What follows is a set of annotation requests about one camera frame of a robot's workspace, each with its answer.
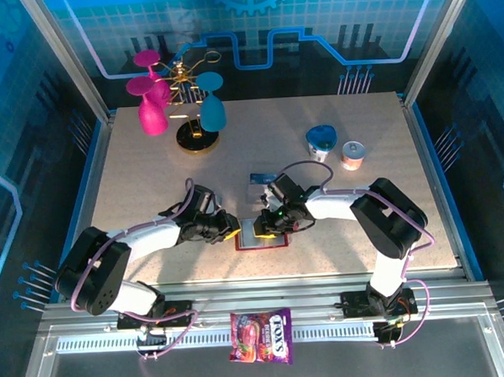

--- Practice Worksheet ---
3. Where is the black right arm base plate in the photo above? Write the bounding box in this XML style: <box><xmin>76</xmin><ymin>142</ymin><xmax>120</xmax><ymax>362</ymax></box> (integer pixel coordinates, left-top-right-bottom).
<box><xmin>339</xmin><ymin>287</ymin><xmax>420</xmax><ymax>320</ymax></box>

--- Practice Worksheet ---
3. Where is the purple candy bag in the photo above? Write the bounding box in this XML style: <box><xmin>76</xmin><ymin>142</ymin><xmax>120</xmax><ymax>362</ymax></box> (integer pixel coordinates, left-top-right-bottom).
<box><xmin>226</xmin><ymin>307</ymin><xmax>295</xmax><ymax>369</ymax></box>

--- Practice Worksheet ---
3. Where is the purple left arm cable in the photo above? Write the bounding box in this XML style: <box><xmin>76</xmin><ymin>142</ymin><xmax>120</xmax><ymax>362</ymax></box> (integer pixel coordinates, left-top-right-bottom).
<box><xmin>64</xmin><ymin>177</ymin><xmax>203</xmax><ymax>368</ymax></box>

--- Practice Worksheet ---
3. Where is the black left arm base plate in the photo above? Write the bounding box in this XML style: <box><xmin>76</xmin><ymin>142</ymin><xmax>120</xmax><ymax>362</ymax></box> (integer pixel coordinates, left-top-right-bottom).
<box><xmin>115</xmin><ymin>299</ymin><xmax>198</xmax><ymax>331</ymax></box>

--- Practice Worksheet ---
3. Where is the small pink wine glass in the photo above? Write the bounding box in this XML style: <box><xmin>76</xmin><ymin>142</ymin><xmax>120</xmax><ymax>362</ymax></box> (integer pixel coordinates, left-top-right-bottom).
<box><xmin>133</xmin><ymin>48</ymin><xmax>172</xmax><ymax>111</ymax></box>

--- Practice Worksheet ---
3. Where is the gold wine glass rack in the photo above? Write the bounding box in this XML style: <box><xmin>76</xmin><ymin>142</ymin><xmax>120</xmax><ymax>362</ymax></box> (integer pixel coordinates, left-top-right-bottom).
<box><xmin>149</xmin><ymin>40</ymin><xmax>228</xmax><ymax>157</ymax></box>

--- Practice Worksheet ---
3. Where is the white slotted cable duct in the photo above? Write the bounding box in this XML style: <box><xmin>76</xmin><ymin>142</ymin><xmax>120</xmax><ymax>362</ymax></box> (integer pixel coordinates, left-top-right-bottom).
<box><xmin>55</xmin><ymin>320</ymin><xmax>377</xmax><ymax>357</ymax></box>

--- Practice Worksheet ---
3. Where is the aluminium table rail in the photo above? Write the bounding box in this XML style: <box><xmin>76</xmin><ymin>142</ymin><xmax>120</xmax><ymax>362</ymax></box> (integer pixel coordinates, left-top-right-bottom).
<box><xmin>36</xmin><ymin>267</ymin><xmax>496</xmax><ymax>336</ymax></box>

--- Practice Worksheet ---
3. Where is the large pink wine glass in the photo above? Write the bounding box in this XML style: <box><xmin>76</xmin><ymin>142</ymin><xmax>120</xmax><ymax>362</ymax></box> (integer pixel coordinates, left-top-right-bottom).
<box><xmin>125</xmin><ymin>74</ymin><xmax>170</xmax><ymax>138</ymax></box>

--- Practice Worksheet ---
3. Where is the red card holder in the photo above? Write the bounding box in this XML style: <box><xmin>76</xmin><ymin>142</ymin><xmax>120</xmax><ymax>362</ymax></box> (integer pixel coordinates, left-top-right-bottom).
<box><xmin>232</xmin><ymin>214</ymin><xmax>290</xmax><ymax>253</ymax></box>

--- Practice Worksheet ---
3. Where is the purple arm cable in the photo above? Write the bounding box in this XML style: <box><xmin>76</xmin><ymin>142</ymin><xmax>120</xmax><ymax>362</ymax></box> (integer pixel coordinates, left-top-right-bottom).
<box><xmin>64</xmin><ymin>177</ymin><xmax>203</xmax><ymax>368</ymax></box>
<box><xmin>275</xmin><ymin>153</ymin><xmax>442</xmax><ymax>355</ymax></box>

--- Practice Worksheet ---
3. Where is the aluminium frame post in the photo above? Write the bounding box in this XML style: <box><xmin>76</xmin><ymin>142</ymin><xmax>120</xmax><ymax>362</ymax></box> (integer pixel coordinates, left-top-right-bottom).
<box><xmin>17</xmin><ymin>0</ymin><xmax>118</xmax><ymax>129</ymax></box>
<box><xmin>396</xmin><ymin>0</ymin><xmax>488</xmax><ymax>108</ymax></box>

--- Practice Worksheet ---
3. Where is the teal wine glass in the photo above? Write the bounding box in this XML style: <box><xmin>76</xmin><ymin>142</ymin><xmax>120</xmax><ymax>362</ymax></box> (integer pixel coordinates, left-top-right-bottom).
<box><xmin>193</xmin><ymin>70</ymin><xmax>228</xmax><ymax>132</ymax></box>

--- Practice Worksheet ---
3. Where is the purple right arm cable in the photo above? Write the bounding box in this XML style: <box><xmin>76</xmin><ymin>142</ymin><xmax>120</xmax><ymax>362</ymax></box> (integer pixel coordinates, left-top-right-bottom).
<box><xmin>275</xmin><ymin>153</ymin><xmax>442</xmax><ymax>355</ymax></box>

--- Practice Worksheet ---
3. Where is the blue lid yogurt cup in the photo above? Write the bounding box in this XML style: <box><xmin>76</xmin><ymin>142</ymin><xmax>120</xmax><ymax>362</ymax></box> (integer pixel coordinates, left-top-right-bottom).
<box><xmin>306</xmin><ymin>124</ymin><xmax>339</xmax><ymax>164</ymax></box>

